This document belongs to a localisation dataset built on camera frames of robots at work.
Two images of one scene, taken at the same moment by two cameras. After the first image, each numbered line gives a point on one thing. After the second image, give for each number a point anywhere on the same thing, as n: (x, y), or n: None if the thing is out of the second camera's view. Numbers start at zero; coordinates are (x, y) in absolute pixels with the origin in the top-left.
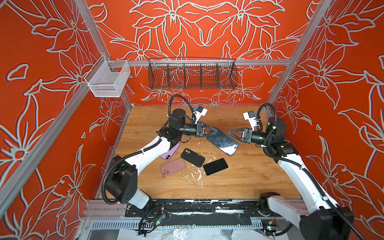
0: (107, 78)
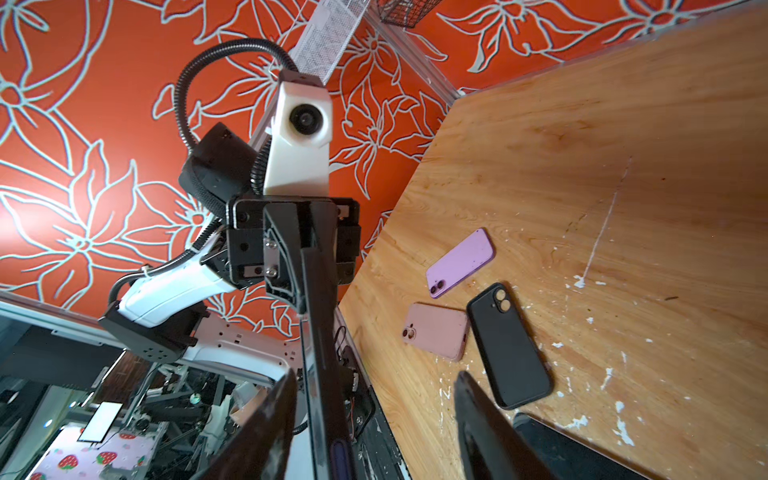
0: (330, 28)
